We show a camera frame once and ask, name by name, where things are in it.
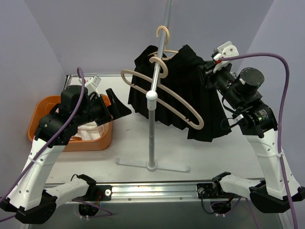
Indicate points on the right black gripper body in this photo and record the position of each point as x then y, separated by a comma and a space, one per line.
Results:
209, 72

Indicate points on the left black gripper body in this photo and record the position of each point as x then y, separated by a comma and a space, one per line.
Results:
105, 109

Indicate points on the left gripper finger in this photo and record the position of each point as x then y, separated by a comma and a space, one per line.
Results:
118, 112
116, 106

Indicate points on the white pleated skirt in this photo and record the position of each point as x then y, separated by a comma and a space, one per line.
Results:
90, 131

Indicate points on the black garment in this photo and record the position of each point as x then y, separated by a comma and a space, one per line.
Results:
183, 78

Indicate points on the beige wooden hanger front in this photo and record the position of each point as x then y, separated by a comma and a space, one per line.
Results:
164, 97

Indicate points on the beige wooden hanger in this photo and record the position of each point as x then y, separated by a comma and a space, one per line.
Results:
167, 38
164, 97

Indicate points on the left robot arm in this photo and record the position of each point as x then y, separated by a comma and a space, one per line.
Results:
29, 200

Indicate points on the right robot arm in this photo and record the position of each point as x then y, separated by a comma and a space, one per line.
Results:
258, 124

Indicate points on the beige wooden hanger rear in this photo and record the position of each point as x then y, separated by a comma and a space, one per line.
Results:
167, 38

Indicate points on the silver clothes rack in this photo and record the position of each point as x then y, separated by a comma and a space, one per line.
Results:
151, 164

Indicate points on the orange plastic basket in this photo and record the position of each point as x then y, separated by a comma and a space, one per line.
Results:
43, 108

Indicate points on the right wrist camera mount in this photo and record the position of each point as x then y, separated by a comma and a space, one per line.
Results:
226, 50

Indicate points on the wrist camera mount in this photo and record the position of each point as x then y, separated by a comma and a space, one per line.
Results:
226, 50
92, 85

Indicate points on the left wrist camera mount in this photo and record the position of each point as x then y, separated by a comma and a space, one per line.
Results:
92, 85

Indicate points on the aluminium mounting rail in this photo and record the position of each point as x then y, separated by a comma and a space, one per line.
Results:
153, 192

